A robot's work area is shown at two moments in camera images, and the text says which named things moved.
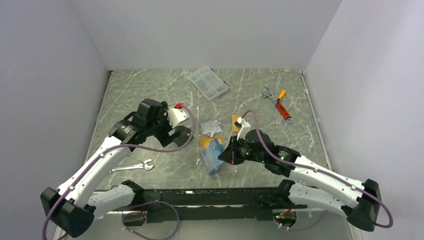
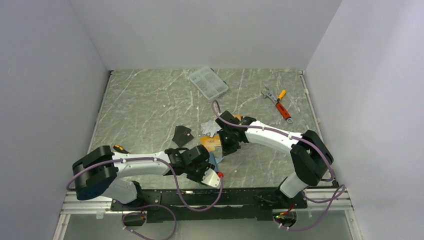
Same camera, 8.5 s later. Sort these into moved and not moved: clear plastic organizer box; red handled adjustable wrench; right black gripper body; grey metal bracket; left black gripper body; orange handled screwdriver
Moved: right black gripper body; left black gripper body
Not moved: grey metal bracket; clear plastic organizer box; red handled adjustable wrench; orange handled screwdriver
